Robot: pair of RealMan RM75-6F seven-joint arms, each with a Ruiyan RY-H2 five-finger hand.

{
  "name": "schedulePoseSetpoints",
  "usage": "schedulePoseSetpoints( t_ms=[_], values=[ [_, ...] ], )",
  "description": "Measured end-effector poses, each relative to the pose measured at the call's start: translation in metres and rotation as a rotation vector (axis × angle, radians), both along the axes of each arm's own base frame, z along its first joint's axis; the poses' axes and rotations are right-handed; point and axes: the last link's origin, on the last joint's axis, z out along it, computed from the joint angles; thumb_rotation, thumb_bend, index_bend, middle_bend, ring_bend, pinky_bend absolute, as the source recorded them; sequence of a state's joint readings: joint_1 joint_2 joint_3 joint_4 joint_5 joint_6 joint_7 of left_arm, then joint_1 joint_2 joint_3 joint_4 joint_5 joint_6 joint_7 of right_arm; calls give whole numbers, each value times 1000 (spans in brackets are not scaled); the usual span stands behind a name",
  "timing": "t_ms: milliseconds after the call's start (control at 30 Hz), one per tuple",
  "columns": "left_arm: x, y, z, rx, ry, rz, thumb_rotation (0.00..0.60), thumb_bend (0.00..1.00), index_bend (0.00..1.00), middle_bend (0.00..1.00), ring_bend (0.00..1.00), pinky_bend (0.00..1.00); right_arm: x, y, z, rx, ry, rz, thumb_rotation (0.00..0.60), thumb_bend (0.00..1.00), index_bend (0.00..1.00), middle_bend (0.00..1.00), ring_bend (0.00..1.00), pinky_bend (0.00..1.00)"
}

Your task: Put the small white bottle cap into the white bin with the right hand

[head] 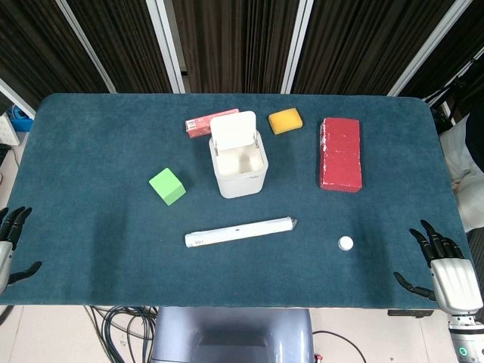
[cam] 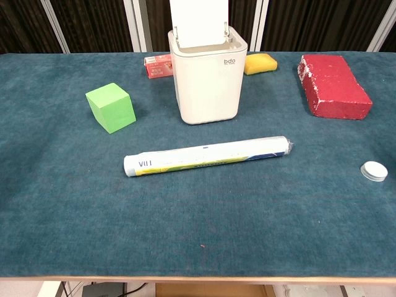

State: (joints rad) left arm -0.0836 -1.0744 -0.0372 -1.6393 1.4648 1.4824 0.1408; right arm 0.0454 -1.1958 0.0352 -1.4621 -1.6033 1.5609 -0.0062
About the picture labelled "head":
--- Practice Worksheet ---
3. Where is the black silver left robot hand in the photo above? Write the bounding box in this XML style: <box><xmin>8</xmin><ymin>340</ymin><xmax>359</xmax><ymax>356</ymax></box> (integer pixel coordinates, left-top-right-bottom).
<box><xmin>0</xmin><ymin>206</ymin><xmax>43</xmax><ymax>295</ymax></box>

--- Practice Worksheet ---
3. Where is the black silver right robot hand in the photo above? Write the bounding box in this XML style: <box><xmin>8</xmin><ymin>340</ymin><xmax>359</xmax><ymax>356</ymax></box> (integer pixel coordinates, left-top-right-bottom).
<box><xmin>392</xmin><ymin>219</ymin><xmax>484</xmax><ymax>315</ymax></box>

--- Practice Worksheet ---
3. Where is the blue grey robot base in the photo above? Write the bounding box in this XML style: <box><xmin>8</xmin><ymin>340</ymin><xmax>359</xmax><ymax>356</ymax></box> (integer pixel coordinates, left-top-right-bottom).
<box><xmin>150</xmin><ymin>306</ymin><xmax>315</xmax><ymax>363</ymax></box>

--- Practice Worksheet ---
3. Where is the white open-lid container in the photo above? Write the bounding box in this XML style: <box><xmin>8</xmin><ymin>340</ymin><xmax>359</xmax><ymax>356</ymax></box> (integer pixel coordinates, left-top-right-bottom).
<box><xmin>208</xmin><ymin>110</ymin><xmax>269</xmax><ymax>200</ymax></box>

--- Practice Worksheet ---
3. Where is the black desk control panel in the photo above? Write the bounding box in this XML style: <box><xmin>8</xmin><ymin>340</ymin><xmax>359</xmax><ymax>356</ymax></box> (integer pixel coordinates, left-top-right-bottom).
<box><xmin>387</xmin><ymin>309</ymin><xmax>435</xmax><ymax>318</ymax></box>

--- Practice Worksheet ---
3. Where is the teal felt table mat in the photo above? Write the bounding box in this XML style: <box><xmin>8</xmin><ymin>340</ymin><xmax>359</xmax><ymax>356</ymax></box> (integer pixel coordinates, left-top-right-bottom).
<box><xmin>0</xmin><ymin>93</ymin><xmax>483</xmax><ymax>310</ymax></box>

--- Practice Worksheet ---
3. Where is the blue plastic item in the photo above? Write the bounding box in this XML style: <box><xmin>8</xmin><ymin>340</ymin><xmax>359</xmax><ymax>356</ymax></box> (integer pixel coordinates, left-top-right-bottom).
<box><xmin>7</xmin><ymin>105</ymin><xmax>35</xmax><ymax>132</ymax></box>

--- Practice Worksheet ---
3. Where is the red foam brick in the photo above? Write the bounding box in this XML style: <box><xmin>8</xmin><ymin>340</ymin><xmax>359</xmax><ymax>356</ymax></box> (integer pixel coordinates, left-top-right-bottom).
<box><xmin>315</xmin><ymin>117</ymin><xmax>364</xmax><ymax>194</ymax></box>

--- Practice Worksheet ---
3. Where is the green cube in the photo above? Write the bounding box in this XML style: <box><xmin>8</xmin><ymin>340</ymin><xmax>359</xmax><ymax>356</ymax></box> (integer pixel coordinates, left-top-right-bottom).
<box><xmin>148</xmin><ymin>167</ymin><xmax>187</xmax><ymax>206</ymax></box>

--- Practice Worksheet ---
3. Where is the black tripod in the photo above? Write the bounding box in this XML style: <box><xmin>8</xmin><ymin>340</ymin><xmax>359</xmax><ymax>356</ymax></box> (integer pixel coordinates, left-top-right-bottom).
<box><xmin>423</xmin><ymin>48</ymin><xmax>484</xmax><ymax>126</ymax></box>

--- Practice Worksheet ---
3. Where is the dark slatted partition panel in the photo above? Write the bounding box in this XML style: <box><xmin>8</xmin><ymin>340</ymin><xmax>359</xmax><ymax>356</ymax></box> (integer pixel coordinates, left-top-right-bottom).
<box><xmin>0</xmin><ymin>0</ymin><xmax>110</xmax><ymax>100</ymax></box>
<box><xmin>66</xmin><ymin>0</ymin><xmax>173</xmax><ymax>94</ymax></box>
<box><xmin>293</xmin><ymin>0</ymin><xmax>457</xmax><ymax>96</ymax></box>
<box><xmin>400</xmin><ymin>14</ymin><xmax>484</xmax><ymax>126</ymax></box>
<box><xmin>172</xmin><ymin>0</ymin><xmax>299</xmax><ymax>94</ymax></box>

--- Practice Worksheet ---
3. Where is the white paper roll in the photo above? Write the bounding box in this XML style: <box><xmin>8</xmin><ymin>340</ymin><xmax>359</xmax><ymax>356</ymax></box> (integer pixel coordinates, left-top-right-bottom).
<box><xmin>184</xmin><ymin>216</ymin><xmax>297</xmax><ymax>249</ymax></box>

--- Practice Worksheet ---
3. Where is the yellow sponge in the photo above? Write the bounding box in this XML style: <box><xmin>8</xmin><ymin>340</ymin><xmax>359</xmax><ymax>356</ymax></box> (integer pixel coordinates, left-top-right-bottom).
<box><xmin>268</xmin><ymin>107</ymin><xmax>304</xmax><ymax>136</ymax></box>

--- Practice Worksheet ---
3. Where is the red pink carton box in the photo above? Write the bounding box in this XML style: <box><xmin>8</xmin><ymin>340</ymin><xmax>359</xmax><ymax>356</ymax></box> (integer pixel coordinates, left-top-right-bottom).
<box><xmin>185</xmin><ymin>108</ymin><xmax>241</xmax><ymax>140</ymax></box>

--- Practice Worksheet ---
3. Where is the thin black floor cable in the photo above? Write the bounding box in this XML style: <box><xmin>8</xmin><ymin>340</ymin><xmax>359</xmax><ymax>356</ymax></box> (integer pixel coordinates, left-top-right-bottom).
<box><xmin>312</xmin><ymin>330</ymin><xmax>367</xmax><ymax>363</ymax></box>

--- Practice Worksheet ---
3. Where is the black floor cable bundle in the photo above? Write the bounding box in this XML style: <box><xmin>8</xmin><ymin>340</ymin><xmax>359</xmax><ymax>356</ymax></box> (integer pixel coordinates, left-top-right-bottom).
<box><xmin>85</xmin><ymin>306</ymin><xmax>158</xmax><ymax>363</ymax></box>

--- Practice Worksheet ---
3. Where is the white partition post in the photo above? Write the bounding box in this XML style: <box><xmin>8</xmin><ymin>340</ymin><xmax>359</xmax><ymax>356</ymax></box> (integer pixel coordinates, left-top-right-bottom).
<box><xmin>56</xmin><ymin>0</ymin><xmax>116</xmax><ymax>94</ymax></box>
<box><xmin>0</xmin><ymin>77</ymin><xmax>37</xmax><ymax>119</ymax></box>
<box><xmin>145</xmin><ymin>0</ymin><xmax>187</xmax><ymax>94</ymax></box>
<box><xmin>387</xmin><ymin>0</ymin><xmax>484</xmax><ymax>98</ymax></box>
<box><xmin>279</xmin><ymin>0</ymin><xmax>315</xmax><ymax>95</ymax></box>

